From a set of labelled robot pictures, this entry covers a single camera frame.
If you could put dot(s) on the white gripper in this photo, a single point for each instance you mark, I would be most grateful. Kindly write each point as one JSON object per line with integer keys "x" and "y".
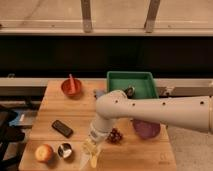
{"x": 98, "y": 132}

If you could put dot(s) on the peeled yellow banana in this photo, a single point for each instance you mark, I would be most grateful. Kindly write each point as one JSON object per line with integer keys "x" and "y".
{"x": 93, "y": 161}

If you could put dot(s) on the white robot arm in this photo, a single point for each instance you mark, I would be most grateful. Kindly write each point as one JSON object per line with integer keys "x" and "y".
{"x": 194, "y": 113}

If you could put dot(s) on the white paper cup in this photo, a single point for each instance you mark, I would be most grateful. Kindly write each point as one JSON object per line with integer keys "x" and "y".
{"x": 84, "y": 160}

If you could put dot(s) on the small metal cup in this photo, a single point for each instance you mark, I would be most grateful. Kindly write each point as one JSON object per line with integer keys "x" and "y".
{"x": 65, "y": 150}

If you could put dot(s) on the dark red grapes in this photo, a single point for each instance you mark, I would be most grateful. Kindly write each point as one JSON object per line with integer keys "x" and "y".
{"x": 115, "y": 136}

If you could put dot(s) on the black rectangular bar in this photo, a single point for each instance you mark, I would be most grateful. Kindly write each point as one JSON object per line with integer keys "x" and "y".
{"x": 62, "y": 128}

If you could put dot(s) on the red yellow apple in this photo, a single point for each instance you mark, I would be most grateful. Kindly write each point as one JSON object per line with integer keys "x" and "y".
{"x": 44, "y": 153}

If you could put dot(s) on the purple bowl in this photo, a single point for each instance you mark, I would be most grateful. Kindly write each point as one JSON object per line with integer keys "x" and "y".
{"x": 146, "y": 130}

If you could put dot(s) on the blue toy block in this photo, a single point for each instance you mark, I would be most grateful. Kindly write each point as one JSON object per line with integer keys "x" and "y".
{"x": 99, "y": 93}

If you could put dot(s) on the red spoon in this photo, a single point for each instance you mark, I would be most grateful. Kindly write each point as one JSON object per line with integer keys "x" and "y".
{"x": 72, "y": 84}

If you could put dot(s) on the red bowl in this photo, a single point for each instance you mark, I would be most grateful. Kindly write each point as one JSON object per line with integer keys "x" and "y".
{"x": 65, "y": 87}

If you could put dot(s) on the green plastic tray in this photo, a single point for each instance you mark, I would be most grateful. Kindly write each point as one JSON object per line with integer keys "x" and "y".
{"x": 142, "y": 82}

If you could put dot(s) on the black chair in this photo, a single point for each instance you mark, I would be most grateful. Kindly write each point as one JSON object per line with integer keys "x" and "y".
{"x": 8, "y": 134}

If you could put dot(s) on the black handled scoop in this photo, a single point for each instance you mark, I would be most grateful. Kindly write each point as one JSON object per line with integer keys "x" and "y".
{"x": 130, "y": 91}

